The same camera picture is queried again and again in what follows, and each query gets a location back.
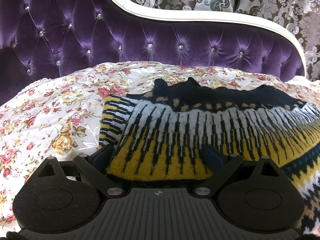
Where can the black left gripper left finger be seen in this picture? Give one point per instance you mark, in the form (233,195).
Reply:
(92,169)

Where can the black yellow white knit sweater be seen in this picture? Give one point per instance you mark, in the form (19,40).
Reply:
(159,135)

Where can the purple tufted velvet sofa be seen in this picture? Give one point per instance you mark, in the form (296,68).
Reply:
(54,38)

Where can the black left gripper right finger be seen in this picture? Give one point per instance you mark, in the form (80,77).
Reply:
(222,166)

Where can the floral bed cover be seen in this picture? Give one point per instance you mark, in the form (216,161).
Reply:
(61,117)

